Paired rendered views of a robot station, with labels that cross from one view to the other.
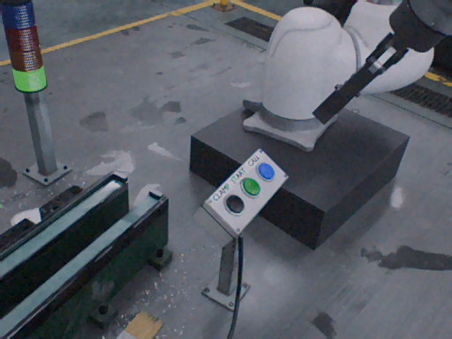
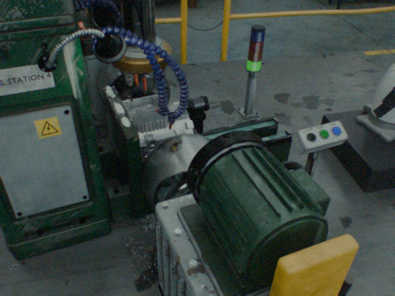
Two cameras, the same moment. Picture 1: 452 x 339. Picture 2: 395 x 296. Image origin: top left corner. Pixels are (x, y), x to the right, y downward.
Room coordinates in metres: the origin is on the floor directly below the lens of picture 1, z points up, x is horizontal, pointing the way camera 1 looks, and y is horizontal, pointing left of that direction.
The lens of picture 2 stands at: (-0.48, -0.35, 1.81)
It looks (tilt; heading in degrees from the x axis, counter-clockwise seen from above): 38 degrees down; 38
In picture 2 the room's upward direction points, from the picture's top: 2 degrees clockwise
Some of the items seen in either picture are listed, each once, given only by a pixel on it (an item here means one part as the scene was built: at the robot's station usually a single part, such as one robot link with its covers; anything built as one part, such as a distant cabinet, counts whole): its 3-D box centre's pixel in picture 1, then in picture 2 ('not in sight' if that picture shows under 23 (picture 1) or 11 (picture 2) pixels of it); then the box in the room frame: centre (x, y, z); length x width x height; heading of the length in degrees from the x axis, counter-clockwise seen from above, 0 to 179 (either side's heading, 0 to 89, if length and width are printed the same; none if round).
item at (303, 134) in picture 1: (284, 110); (385, 117); (1.06, -0.14, 0.94); 0.22 x 0.18 x 0.06; 63
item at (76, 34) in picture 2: not in sight; (81, 50); (-0.02, 0.31, 1.46); 0.18 x 0.11 x 0.13; 152
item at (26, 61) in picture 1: (26, 55); (255, 54); (0.91, 0.42, 1.10); 0.06 x 0.06 x 0.04
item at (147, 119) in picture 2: not in sight; (145, 115); (0.25, 0.43, 1.11); 0.12 x 0.11 x 0.07; 152
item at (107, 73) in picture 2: not in sight; (131, 84); (0.45, 0.70, 1.04); 0.41 x 0.25 x 0.25; 62
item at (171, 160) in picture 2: not in sight; (199, 200); (0.12, 0.10, 1.04); 0.37 x 0.25 x 0.25; 62
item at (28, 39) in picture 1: (21, 33); (256, 44); (0.91, 0.42, 1.14); 0.06 x 0.06 x 0.04
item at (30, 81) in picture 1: (29, 76); (253, 64); (0.91, 0.42, 1.05); 0.06 x 0.06 x 0.04
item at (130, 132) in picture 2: not in sight; (113, 155); (0.15, 0.48, 0.97); 0.30 x 0.11 x 0.34; 62
